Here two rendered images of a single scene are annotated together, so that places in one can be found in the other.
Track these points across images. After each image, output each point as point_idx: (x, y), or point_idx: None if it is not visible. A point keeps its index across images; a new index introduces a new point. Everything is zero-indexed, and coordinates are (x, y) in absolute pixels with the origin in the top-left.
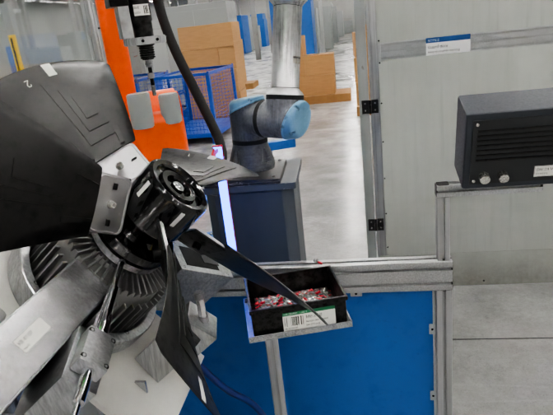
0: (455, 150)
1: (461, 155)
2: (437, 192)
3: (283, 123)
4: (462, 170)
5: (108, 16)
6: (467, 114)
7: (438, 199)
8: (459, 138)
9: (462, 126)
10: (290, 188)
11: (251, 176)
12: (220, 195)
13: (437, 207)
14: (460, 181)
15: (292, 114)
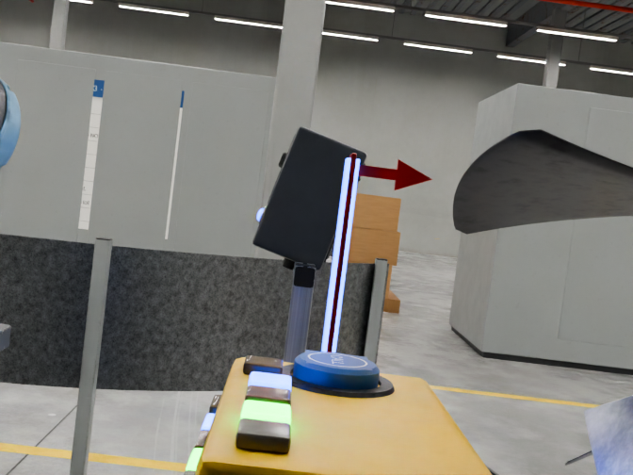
0: (270, 215)
1: (321, 217)
2: (314, 279)
3: (3, 135)
4: (325, 241)
5: None
6: (365, 153)
7: (313, 291)
8: (310, 192)
9: (332, 171)
10: (6, 346)
11: (510, 226)
12: (339, 319)
13: (311, 304)
14: (310, 260)
15: (20, 111)
